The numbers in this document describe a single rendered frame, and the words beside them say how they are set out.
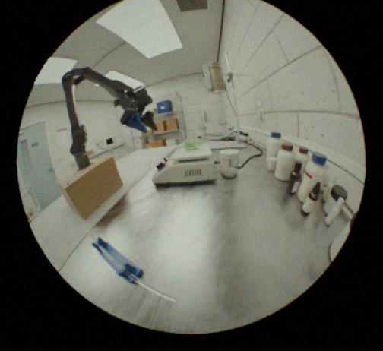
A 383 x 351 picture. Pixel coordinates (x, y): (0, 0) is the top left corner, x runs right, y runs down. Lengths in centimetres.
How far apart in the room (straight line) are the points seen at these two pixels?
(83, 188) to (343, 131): 74
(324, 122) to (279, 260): 40
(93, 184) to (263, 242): 43
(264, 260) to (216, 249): 8
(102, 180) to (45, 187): 269
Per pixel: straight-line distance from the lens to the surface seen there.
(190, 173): 30
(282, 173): 36
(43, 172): 300
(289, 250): 22
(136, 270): 19
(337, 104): 44
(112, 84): 49
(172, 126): 255
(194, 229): 21
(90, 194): 37
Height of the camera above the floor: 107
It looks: 19 degrees down
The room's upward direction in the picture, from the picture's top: 8 degrees counter-clockwise
